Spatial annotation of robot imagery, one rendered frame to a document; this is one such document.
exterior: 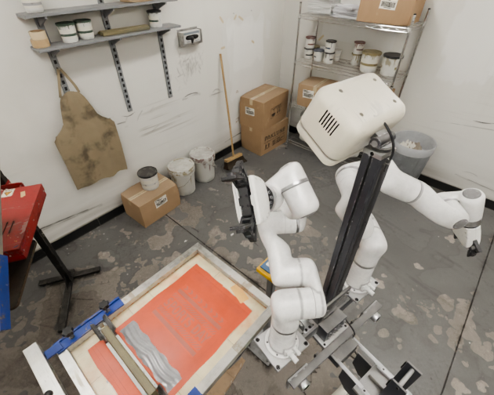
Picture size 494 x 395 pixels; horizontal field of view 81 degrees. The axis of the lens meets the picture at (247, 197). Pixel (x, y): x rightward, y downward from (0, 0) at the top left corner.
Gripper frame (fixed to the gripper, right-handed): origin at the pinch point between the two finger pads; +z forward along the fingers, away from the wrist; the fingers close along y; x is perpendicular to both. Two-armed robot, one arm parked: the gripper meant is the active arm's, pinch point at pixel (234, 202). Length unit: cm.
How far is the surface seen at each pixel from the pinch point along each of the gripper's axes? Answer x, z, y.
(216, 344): 44, -64, 59
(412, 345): -47, -193, 127
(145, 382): 60, -37, 59
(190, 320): 58, -68, 49
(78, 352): 98, -43, 51
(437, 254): -93, -277, 81
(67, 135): 191, -135, -81
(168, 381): 58, -47, 64
